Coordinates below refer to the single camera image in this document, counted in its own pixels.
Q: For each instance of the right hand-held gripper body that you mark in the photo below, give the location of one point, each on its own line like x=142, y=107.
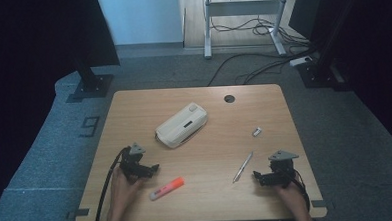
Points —
x=281, y=168

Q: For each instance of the orange highlighter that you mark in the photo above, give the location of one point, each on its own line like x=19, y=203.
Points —
x=167, y=188

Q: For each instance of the person's left hand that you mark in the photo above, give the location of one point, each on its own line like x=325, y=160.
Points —
x=124, y=192

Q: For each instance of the white metal desk frame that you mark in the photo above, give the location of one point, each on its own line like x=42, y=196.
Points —
x=243, y=8

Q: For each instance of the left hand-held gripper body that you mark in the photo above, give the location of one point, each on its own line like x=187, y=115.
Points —
x=131, y=163

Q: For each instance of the black stand with base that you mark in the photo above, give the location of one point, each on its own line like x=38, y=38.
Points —
x=322, y=73
x=91, y=83

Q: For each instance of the small white eraser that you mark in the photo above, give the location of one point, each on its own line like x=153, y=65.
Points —
x=257, y=132

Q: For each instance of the person's right hand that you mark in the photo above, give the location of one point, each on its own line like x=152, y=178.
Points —
x=292, y=198

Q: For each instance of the silver pen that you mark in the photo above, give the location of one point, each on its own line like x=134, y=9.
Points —
x=242, y=168

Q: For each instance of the white power strip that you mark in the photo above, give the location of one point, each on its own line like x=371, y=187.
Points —
x=300, y=61

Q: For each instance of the black curtain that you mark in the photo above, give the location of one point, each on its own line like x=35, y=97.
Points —
x=93, y=31

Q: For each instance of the cream pencil case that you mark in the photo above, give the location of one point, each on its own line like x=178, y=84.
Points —
x=181, y=125

